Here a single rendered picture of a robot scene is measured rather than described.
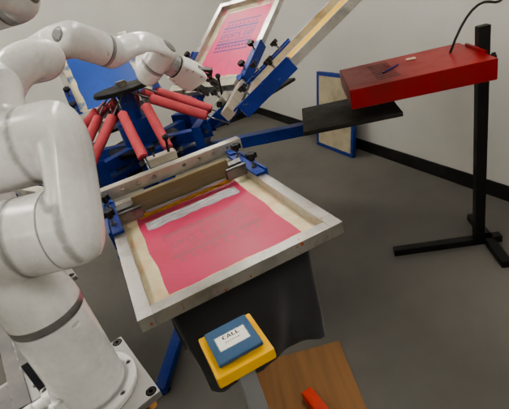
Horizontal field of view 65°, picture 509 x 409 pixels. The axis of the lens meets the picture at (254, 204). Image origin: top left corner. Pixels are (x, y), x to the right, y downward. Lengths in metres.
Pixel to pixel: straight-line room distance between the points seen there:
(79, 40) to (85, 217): 0.68
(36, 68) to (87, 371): 0.64
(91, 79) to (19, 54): 2.26
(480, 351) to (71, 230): 1.88
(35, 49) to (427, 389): 1.80
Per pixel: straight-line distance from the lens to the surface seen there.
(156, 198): 1.51
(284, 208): 1.31
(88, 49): 1.11
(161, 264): 1.24
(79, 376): 0.61
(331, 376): 1.99
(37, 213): 0.48
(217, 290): 1.03
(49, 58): 1.01
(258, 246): 1.16
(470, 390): 1.98
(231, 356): 0.86
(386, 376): 2.00
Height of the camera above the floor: 1.59
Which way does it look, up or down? 27 degrees down
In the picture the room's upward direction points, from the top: 16 degrees counter-clockwise
